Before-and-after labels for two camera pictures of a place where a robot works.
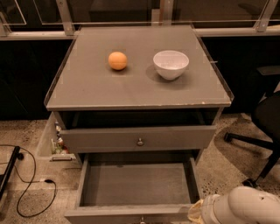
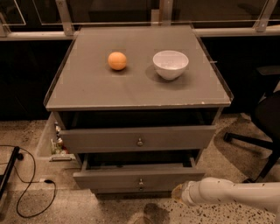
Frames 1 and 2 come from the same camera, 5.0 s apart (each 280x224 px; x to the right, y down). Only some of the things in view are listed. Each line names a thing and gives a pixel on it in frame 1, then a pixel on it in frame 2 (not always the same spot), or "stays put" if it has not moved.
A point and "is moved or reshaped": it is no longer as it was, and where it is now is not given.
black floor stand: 4,178 stays put
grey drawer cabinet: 139,105 stays put
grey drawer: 135,189 is moved or reshaped
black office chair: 266,116 stays put
